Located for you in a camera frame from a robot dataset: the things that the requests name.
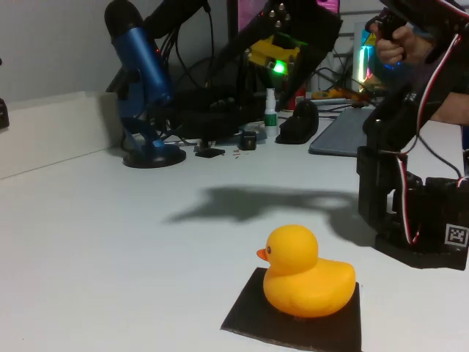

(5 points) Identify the flat black plastic piece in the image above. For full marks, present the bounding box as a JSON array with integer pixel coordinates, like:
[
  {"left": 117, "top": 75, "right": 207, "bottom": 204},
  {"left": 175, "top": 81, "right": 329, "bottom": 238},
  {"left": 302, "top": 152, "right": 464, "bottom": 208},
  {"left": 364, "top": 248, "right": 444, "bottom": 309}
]
[{"left": 193, "top": 145, "right": 226, "bottom": 158}]

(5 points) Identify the black leader arm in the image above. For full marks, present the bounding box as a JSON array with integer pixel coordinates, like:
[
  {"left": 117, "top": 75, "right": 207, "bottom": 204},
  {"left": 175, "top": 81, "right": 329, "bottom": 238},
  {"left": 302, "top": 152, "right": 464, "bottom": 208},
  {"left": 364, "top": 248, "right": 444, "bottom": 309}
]
[{"left": 366, "top": 7, "right": 408, "bottom": 62}]

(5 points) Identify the white machine enclosure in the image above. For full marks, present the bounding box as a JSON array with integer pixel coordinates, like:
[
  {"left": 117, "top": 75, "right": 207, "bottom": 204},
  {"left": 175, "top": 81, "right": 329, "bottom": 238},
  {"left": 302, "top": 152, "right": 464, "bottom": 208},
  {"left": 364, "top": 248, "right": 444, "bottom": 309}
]
[{"left": 353, "top": 21, "right": 385, "bottom": 92}]

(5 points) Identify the white rectangular box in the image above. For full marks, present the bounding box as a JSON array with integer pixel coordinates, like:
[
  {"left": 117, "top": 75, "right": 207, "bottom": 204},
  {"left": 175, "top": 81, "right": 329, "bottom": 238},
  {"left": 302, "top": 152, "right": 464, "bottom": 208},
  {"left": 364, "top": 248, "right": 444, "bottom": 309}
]
[{"left": 0, "top": 90, "right": 124, "bottom": 180}]

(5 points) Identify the yellow rubber duck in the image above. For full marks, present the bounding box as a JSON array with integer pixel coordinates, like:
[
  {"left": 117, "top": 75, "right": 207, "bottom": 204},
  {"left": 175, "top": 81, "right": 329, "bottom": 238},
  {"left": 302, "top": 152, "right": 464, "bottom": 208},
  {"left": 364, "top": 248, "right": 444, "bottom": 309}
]
[{"left": 256, "top": 224, "right": 357, "bottom": 319}]

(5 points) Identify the black power cable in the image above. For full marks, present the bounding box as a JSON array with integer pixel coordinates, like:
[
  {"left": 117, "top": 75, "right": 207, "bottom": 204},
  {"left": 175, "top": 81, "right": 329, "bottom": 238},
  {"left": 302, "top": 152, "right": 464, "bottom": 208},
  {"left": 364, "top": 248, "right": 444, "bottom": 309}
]
[{"left": 417, "top": 135, "right": 465, "bottom": 180}]

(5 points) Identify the grey keyboard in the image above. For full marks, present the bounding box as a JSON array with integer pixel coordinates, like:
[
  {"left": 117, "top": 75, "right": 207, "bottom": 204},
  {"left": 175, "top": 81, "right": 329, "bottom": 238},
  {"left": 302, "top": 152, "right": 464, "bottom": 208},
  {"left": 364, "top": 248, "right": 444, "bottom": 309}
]
[{"left": 309, "top": 107, "right": 373, "bottom": 158}]

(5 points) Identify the white green spray bottle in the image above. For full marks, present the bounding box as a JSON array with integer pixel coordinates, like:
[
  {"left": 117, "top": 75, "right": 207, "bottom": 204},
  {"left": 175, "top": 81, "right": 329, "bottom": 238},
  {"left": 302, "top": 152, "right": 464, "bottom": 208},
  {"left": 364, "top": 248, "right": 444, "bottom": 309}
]
[{"left": 264, "top": 87, "right": 278, "bottom": 139}]

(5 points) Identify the black cardboard square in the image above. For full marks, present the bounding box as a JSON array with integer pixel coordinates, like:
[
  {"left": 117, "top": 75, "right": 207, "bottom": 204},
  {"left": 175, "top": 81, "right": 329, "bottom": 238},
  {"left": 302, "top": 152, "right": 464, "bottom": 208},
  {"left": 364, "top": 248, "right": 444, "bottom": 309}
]
[{"left": 220, "top": 266, "right": 363, "bottom": 352}]

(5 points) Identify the person's left hand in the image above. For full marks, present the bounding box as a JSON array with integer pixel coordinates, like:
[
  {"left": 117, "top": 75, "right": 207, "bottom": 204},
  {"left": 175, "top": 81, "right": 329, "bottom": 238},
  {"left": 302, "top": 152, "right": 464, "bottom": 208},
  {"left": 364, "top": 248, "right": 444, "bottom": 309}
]
[{"left": 432, "top": 92, "right": 469, "bottom": 125}]

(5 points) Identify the blue desk microphone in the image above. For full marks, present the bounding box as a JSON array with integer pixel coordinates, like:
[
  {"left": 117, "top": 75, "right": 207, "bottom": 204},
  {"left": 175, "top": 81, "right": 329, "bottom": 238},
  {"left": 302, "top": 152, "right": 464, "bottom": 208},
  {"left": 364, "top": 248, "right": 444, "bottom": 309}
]
[{"left": 104, "top": 0, "right": 187, "bottom": 169}]

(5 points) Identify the person's right hand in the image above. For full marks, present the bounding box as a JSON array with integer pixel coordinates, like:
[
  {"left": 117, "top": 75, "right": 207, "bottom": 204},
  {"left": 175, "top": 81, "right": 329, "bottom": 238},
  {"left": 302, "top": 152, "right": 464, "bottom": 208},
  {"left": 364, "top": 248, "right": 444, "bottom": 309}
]
[{"left": 375, "top": 21, "right": 437, "bottom": 66}]

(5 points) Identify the black hanging cable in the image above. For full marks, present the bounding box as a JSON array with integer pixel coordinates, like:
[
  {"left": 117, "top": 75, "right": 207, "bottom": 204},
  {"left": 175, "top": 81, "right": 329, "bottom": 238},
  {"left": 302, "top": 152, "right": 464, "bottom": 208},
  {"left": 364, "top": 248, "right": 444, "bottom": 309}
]
[{"left": 203, "top": 0, "right": 217, "bottom": 89}]

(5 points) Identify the black white marker tag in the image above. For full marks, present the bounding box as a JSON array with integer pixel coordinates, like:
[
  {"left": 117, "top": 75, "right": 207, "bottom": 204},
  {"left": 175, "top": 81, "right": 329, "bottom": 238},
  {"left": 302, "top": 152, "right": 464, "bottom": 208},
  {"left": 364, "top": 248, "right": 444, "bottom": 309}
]
[{"left": 444, "top": 223, "right": 469, "bottom": 246}]

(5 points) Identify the black computer mouse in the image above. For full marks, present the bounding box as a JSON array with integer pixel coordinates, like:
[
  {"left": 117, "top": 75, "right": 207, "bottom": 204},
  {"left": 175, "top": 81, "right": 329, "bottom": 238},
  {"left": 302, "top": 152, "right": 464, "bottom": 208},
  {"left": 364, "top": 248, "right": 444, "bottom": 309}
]
[{"left": 274, "top": 99, "right": 320, "bottom": 144}]

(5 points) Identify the black bulky device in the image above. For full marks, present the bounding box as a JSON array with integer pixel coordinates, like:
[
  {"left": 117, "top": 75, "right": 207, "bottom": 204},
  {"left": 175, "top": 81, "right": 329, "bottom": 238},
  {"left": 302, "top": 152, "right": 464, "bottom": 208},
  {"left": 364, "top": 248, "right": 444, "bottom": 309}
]
[{"left": 171, "top": 87, "right": 267, "bottom": 142}]

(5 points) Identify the yellow gripper camera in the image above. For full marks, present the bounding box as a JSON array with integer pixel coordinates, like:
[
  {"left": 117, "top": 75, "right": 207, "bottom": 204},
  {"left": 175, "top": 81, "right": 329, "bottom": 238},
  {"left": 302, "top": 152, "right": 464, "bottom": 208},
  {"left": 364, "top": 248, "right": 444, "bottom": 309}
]
[{"left": 248, "top": 34, "right": 303, "bottom": 76}]

